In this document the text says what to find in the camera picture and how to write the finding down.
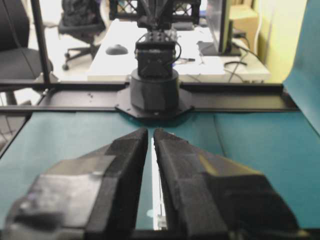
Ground white desk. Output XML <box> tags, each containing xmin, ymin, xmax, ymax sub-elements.
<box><xmin>87</xmin><ymin>20</ymin><xmax>270</xmax><ymax>83</ymax></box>

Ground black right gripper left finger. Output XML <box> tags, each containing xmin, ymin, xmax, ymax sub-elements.
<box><xmin>4</xmin><ymin>128</ymin><xmax>148</xmax><ymax>240</ymax></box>

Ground black computer mouse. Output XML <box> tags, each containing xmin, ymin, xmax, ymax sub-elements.
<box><xmin>105</xmin><ymin>44</ymin><xmax>128</xmax><ymax>56</ymax></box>

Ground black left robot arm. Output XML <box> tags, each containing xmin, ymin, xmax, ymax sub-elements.
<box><xmin>126</xmin><ymin>0</ymin><xmax>201</xmax><ymax>119</ymax></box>

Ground black metal frame rail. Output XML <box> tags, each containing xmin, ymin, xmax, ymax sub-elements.
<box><xmin>0</xmin><ymin>79</ymin><xmax>299</xmax><ymax>119</ymax></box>

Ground computer monitor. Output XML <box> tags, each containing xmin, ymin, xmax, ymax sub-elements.
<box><xmin>206</xmin><ymin>0</ymin><xmax>241</xmax><ymax>57</ymax></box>

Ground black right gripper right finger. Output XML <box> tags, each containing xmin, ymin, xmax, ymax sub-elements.
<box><xmin>153</xmin><ymin>128</ymin><xmax>300</xmax><ymax>240</ymax></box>

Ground black office chair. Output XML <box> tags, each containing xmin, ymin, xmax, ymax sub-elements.
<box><xmin>58</xmin><ymin>0</ymin><xmax>106</xmax><ymax>71</ymax></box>

